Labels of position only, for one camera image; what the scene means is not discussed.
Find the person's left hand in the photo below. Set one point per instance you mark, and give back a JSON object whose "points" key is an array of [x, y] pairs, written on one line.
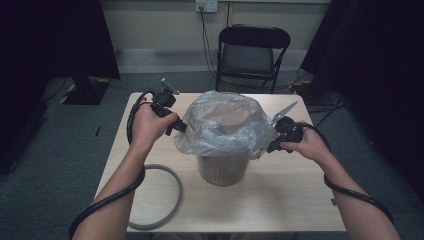
{"points": [[148, 128]]}

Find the ribbed translucent brown bin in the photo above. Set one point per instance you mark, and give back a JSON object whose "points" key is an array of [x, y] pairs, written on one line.
{"points": [[221, 171]]}

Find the black folding chair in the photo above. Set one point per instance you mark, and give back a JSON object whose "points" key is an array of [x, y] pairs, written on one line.
{"points": [[248, 60]]}

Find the black curtain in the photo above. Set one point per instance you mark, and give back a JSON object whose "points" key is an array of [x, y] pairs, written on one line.
{"points": [[50, 40], [376, 66]]}

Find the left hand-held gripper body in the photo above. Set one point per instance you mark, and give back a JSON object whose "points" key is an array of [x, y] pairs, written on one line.
{"points": [[164, 100]]}

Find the yellowish wall pipe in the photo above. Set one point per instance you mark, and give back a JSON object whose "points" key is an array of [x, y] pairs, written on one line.
{"points": [[228, 13]]}

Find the grey tape strip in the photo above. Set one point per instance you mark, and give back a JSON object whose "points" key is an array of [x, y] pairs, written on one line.
{"points": [[333, 202]]}

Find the clear plastic bag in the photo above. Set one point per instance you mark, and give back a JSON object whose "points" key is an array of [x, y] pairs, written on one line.
{"points": [[213, 140]]}

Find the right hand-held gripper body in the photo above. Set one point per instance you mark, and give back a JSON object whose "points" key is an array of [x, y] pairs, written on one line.
{"points": [[290, 130]]}

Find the white wall power outlet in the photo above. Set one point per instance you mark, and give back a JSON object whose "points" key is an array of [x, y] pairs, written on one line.
{"points": [[207, 5]]}

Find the person's right hand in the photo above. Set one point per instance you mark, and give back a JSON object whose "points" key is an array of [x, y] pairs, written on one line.
{"points": [[311, 143]]}

